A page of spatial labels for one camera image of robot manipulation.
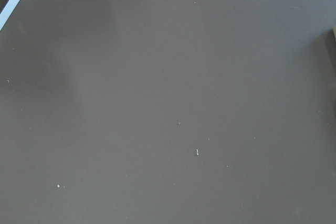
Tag wooden cutting board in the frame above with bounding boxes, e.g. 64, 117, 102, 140
333, 25, 336, 41

